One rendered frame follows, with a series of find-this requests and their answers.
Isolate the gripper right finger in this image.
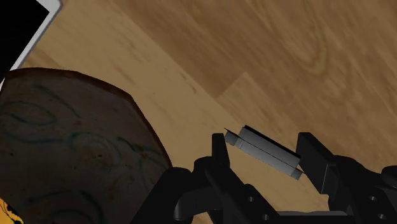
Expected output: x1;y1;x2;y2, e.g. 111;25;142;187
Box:
295;132;397;224

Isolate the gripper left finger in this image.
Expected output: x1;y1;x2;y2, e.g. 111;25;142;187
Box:
130;132;279;224

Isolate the grey box cutter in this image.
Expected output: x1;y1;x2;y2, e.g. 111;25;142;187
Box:
223;125;305;181

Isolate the brown patterned ceramic bowl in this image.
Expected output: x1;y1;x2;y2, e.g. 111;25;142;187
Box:
0;67;173;224

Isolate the yellow and black object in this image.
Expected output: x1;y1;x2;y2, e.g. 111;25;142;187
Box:
0;198;24;224

